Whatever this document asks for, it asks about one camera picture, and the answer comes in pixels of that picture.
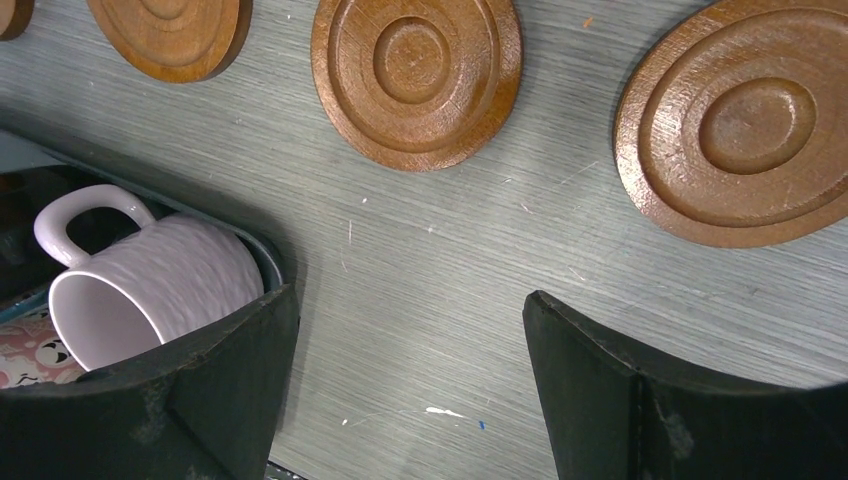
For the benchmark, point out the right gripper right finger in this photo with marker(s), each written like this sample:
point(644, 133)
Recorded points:
point(617, 408)

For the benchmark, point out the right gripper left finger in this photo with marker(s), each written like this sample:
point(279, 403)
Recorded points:
point(204, 406)

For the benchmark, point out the lilac textured mug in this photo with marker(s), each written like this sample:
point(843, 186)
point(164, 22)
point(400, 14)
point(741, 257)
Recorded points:
point(173, 276)

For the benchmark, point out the dark wooden coaster two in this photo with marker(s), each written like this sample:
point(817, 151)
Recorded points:
point(732, 130)

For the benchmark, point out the dark wooden coaster four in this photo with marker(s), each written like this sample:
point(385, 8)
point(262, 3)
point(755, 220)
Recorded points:
point(175, 41)

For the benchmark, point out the dark wooden coaster three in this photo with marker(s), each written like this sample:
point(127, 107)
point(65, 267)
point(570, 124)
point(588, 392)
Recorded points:
point(417, 86)

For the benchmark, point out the dark wooden coaster one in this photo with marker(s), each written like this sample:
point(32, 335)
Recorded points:
point(15, 17)

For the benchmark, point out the pink patterned mug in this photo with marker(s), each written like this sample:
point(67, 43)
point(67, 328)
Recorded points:
point(32, 352)

